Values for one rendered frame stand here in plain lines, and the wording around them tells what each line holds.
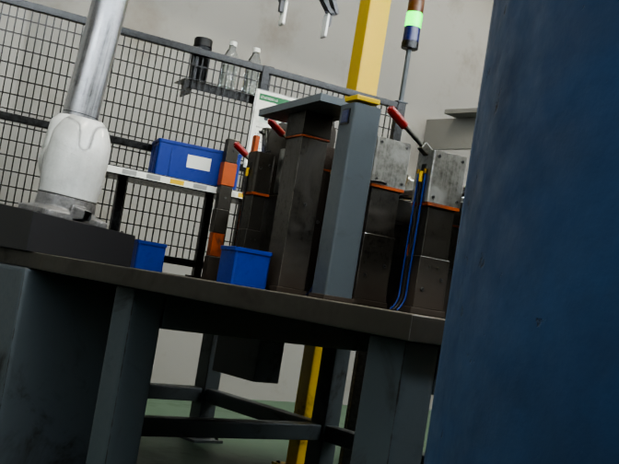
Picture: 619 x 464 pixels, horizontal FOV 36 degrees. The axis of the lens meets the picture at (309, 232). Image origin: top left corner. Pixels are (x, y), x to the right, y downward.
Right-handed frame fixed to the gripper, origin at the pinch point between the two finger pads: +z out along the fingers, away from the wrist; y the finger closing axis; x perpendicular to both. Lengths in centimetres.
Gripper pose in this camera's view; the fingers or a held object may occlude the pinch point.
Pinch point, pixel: (302, 28)
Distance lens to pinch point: 281.4
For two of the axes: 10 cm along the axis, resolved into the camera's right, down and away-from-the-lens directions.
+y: 8.8, 1.7, 4.3
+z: -1.6, 9.8, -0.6
